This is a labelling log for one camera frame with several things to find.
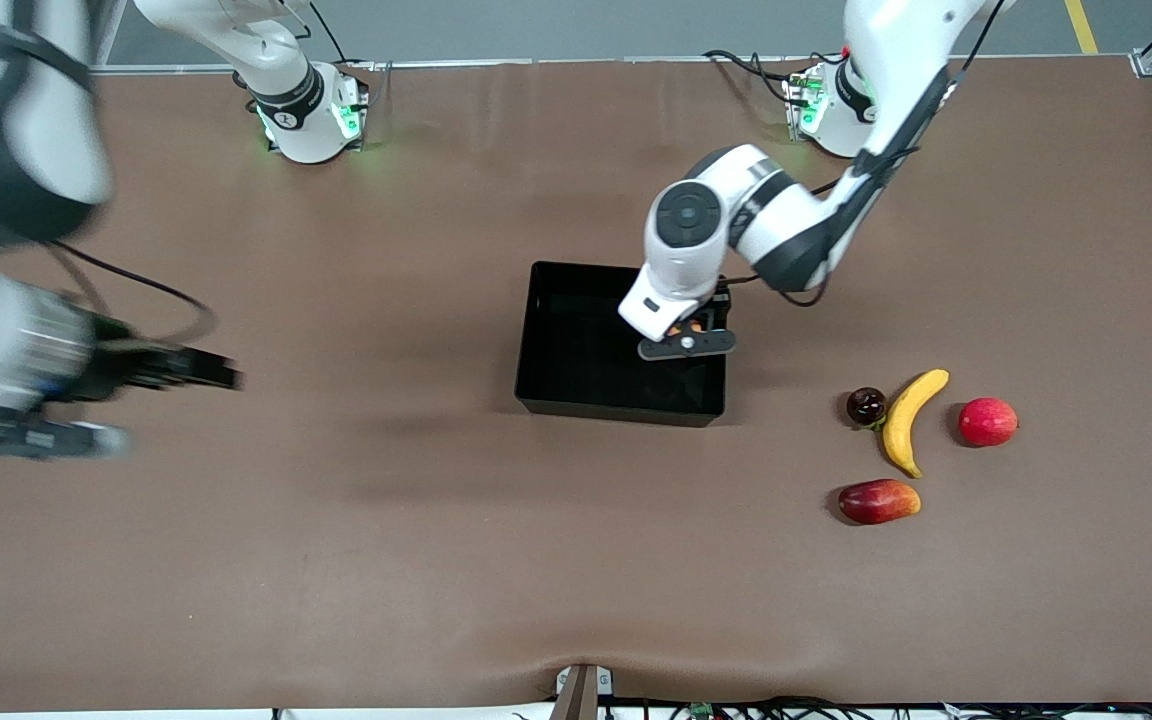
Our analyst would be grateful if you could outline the black plastic box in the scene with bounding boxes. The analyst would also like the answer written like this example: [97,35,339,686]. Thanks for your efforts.
[514,261,729,429]

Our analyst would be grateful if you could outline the yellow banana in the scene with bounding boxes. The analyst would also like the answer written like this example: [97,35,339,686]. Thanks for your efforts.
[881,368,951,480]

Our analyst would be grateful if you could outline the plain red apple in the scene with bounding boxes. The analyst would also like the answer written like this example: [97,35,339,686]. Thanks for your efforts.
[957,396,1020,448]

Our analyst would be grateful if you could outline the dark purple mangosteen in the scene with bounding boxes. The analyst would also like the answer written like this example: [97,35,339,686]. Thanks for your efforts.
[845,386,889,433]

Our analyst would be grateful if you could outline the red yellow mango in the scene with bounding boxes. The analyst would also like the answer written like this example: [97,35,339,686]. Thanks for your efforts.
[837,478,923,527]

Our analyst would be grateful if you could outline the brown table mat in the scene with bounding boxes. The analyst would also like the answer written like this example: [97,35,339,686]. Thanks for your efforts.
[0,55,1152,713]

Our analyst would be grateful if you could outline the yellow floor tape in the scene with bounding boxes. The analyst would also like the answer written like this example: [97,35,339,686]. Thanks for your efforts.
[1064,0,1102,56]

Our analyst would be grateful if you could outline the black base cable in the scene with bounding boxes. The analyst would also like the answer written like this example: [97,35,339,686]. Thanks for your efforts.
[702,48,799,109]
[311,0,352,66]

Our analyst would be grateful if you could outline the grey front camera mount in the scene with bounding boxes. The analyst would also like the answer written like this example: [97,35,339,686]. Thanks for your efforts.
[549,662,617,720]

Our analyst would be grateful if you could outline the thin black cable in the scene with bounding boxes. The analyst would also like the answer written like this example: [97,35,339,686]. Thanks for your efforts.
[608,695,937,720]

